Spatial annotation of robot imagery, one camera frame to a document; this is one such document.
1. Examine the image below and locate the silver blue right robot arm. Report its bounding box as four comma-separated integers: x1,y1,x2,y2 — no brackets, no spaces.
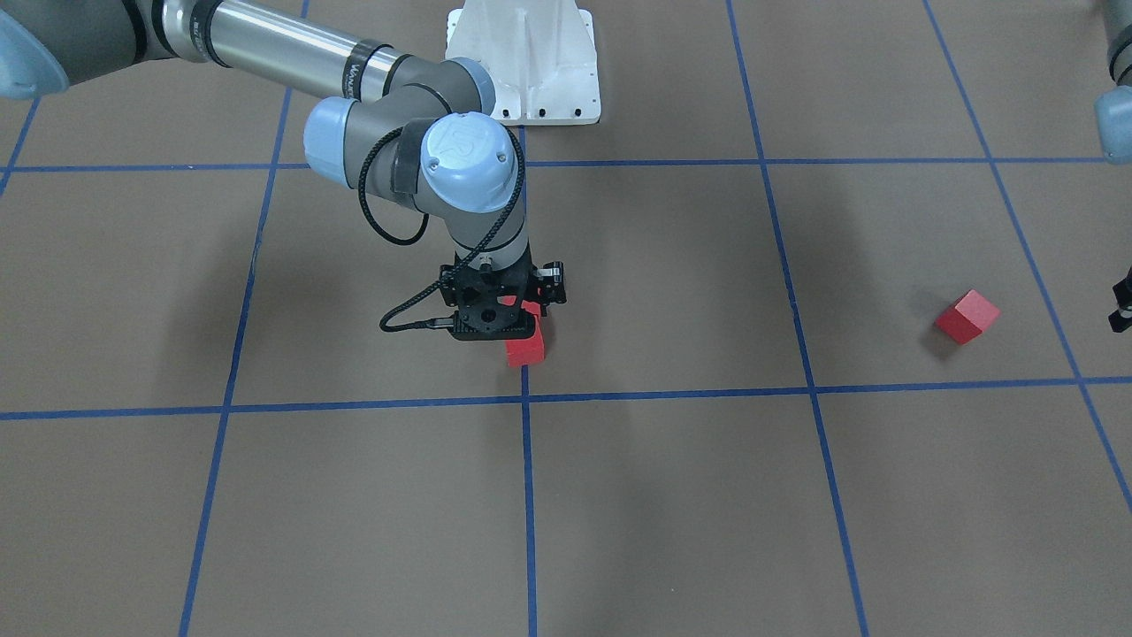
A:
3,1,561,342

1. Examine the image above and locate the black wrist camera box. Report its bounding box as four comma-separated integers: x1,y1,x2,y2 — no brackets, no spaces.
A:
449,308,538,342

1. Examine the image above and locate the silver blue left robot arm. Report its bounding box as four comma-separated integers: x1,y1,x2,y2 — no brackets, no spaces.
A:
1094,1,1131,165

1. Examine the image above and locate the brown paper table mat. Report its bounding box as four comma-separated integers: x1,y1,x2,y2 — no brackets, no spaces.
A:
3,1,1131,636

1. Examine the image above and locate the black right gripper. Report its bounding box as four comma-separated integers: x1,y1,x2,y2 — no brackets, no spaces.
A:
440,250,534,332

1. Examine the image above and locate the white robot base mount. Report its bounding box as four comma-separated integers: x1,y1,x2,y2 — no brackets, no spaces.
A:
446,1,602,127

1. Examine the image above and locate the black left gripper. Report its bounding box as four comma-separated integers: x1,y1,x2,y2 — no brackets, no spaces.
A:
1109,269,1132,334

